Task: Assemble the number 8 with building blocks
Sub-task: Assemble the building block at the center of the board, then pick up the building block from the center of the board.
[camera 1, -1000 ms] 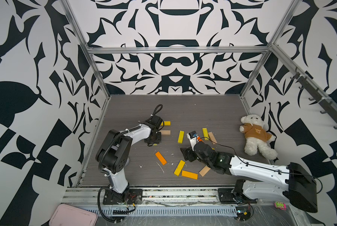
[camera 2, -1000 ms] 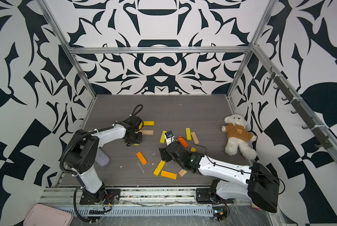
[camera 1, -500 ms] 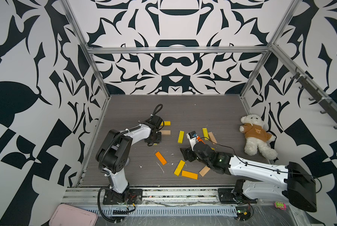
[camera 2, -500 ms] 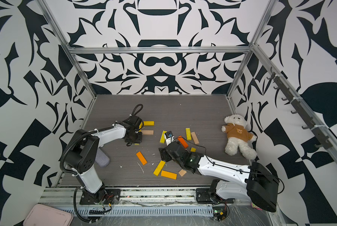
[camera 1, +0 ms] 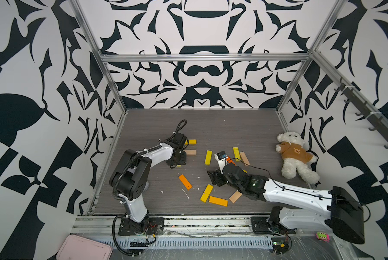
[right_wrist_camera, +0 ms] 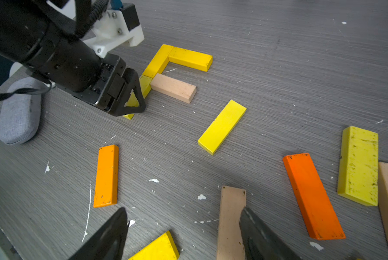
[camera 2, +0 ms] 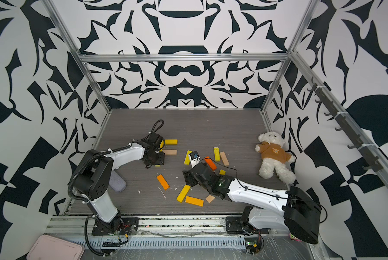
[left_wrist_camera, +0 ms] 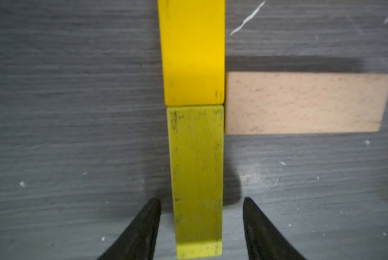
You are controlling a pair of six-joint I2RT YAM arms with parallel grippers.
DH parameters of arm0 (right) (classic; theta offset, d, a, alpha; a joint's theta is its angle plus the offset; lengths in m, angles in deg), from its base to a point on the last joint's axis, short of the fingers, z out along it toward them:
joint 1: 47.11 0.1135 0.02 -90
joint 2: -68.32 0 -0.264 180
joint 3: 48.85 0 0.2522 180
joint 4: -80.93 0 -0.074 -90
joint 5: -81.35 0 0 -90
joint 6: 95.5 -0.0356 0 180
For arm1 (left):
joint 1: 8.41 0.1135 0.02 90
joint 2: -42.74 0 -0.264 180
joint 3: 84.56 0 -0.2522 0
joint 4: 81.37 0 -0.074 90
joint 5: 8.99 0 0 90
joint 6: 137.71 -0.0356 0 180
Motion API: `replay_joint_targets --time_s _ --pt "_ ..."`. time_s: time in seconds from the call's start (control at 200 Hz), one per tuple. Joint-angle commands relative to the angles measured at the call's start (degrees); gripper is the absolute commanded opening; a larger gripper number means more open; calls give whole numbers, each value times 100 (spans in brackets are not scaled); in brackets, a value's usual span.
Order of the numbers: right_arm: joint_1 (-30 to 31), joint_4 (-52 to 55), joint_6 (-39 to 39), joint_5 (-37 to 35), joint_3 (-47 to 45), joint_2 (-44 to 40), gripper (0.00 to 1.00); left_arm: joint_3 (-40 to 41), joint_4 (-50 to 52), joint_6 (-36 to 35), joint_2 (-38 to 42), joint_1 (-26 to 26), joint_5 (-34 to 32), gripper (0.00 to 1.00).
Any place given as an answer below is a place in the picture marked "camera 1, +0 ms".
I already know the orange block lower left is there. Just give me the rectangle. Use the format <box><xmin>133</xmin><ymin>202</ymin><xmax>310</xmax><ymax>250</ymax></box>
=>
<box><xmin>178</xmin><ymin>174</ymin><xmax>192</xmax><ymax>190</ymax></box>

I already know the green circuit board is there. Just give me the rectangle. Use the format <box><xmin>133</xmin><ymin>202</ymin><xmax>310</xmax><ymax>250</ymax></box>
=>
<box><xmin>270</xmin><ymin>238</ymin><xmax>290</xmax><ymax>255</ymax></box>

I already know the white teddy bear brown shirt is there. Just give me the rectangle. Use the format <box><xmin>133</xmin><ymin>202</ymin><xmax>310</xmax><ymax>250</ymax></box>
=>
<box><xmin>276</xmin><ymin>132</ymin><xmax>320</xmax><ymax>184</ymax></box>

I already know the white cable duct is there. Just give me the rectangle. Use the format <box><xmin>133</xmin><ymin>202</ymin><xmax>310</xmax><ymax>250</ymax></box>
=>
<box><xmin>93</xmin><ymin>237</ymin><xmax>274</xmax><ymax>250</ymax></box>

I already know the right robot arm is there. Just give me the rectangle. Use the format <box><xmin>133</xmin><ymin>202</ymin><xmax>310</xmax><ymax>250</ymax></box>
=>
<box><xmin>207</xmin><ymin>164</ymin><xmax>365</xmax><ymax>244</ymax></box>

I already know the pink small device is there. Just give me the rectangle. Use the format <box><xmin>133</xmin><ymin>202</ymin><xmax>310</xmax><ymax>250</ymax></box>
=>
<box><xmin>316</xmin><ymin>232</ymin><xmax>330</xmax><ymax>242</ymax></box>

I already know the orange block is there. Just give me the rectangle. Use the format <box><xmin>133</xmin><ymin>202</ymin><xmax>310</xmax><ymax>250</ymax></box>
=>
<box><xmin>178</xmin><ymin>174</ymin><xmax>192</xmax><ymax>190</ymax></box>
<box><xmin>226</xmin><ymin>157</ymin><xmax>235</xmax><ymax>165</ymax></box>

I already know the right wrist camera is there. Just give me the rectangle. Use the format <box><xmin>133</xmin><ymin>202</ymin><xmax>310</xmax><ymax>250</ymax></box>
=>
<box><xmin>214</xmin><ymin>151</ymin><xmax>227</xmax><ymax>172</ymax></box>

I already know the orange block right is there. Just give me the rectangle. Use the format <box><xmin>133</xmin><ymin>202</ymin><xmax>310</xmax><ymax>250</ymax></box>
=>
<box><xmin>226</xmin><ymin>157</ymin><xmax>235</xmax><ymax>165</ymax></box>

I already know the natural wood block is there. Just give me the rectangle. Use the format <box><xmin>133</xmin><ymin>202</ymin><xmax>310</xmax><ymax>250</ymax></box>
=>
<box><xmin>229</xmin><ymin>191</ymin><xmax>242</xmax><ymax>204</ymax></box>
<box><xmin>185</xmin><ymin>149</ymin><xmax>197</xmax><ymax>156</ymax></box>
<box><xmin>239</xmin><ymin>152</ymin><xmax>250</xmax><ymax>165</ymax></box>

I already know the wall hook rail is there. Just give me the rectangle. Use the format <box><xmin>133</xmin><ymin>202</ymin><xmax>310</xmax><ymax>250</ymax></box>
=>
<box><xmin>335</xmin><ymin>76</ymin><xmax>388</xmax><ymax>150</ymax></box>

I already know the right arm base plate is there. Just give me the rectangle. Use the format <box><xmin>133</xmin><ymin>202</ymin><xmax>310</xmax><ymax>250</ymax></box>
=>
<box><xmin>250</xmin><ymin>217</ymin><xmax>296</xmax><ymax>236</ymax></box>

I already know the yellow block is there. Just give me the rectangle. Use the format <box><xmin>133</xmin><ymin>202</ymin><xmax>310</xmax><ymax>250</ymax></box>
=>
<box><xmin>233</xmin><ymin>147</ymin><xmax>241</xmax><ymax>161</ymax></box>
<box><xmin>200</xmin><ymin>184</ymin><xmax>213</xmax><ymax>203</ymax></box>
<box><xmin>188</xmin><ymin>139</ymin><xmax>197</xmax><ymax>145</ymax></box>
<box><xmin>204</xmin><ymin>150</ymin><xmax>212</xmax><ymax>165</ymax></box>

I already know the pink tray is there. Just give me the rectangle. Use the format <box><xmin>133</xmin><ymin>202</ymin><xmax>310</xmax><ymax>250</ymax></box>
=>
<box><xmin>56</xmin><ymin>235</ymin><xmax>113</xmax><ymax>260</ymax></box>

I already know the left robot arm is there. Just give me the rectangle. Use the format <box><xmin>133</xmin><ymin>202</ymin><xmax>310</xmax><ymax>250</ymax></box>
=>
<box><xmin>109</xmin><ymin>132</ymin><xmax>189</xmax><ymax>233</ymax></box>

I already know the natural wood block bottom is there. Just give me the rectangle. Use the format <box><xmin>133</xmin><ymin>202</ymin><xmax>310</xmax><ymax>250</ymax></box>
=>
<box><xmin>229</xmin><ymin>191</ymin><xmax>242</xmax><ymax>204</ymax></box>

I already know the yellow block top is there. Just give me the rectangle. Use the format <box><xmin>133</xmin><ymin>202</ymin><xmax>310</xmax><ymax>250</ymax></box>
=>
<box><xmin>188</xmin><ymin>139</ymin><xmax>197</xmax><ymax>145</ymax></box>

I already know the orange-yellow block bottom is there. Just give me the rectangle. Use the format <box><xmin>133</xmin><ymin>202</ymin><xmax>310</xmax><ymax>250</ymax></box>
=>
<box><xmin>209</xmin><ymin>196</ymin><xmax>228</xmax><ymax>207</ymax></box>

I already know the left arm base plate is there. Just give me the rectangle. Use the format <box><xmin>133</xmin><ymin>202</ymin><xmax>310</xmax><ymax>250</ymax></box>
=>
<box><xmin>118</xmin><ymin>217</ymin><xmax>165</xmax><ymax>236</ymax></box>

